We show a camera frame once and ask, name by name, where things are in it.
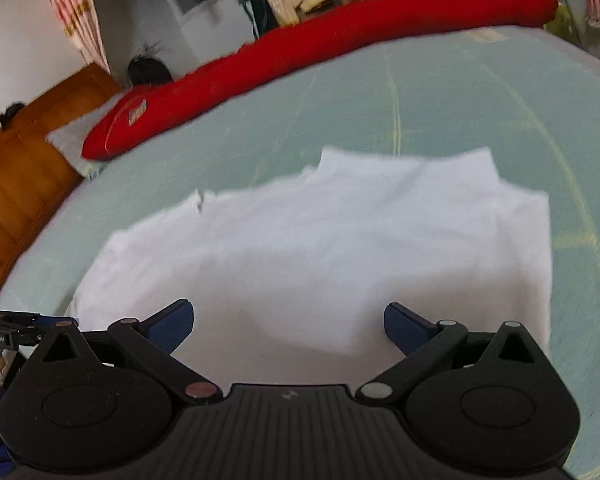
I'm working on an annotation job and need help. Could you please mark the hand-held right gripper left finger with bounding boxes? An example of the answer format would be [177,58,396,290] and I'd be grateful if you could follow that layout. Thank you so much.
[29,299,223,404]

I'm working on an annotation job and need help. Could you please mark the small black object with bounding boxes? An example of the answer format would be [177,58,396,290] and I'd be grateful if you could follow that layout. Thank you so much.
[0,102,27,128]

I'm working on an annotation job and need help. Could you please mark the grey checked pillow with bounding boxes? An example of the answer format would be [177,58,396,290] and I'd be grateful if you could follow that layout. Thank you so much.
[45,92,126,178]

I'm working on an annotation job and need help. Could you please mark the white printed sweatshirt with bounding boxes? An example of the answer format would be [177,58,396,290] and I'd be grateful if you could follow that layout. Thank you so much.
[70,146,553,396]

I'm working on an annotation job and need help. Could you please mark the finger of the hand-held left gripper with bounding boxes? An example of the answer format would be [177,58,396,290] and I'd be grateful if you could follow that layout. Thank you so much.
[0,310,46,336]
[40,316,79,331]

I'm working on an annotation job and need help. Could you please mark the black backpack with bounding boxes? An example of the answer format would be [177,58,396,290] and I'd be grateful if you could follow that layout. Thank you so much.
[127,42,173,87]

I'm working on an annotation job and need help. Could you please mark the wooden headboard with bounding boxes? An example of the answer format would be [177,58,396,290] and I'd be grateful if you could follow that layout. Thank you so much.
[0,62,123,311]

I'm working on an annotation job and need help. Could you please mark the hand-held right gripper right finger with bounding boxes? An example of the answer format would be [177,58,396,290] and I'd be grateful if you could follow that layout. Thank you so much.
[355,302,551,404]

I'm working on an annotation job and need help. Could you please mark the pale yellow garment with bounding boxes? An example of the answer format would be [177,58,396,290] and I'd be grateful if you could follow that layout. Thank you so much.
[265,0,331,28]

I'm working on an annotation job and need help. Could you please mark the red quilt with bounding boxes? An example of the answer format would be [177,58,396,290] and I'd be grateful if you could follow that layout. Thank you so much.
[82,0,559,162]

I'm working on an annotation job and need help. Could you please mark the green plastic bag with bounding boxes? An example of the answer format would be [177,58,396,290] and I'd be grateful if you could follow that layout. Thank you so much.
[542,5,583,46]

